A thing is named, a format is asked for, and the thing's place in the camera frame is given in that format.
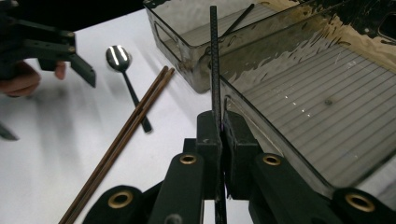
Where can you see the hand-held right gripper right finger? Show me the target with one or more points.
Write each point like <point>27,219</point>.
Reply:
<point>239,155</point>

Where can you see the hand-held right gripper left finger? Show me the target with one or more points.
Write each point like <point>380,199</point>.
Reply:
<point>208,149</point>

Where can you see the brown wooden chopstick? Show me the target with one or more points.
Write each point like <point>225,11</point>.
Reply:
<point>124,146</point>
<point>118,144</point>

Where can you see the black chopstick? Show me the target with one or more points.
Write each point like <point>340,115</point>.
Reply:
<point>214,62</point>
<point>239,19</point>

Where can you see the clear smoky plastic bin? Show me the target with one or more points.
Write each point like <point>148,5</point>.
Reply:
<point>183,62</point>
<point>327,118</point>

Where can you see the white table board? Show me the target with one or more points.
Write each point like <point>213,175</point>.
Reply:
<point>46,171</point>

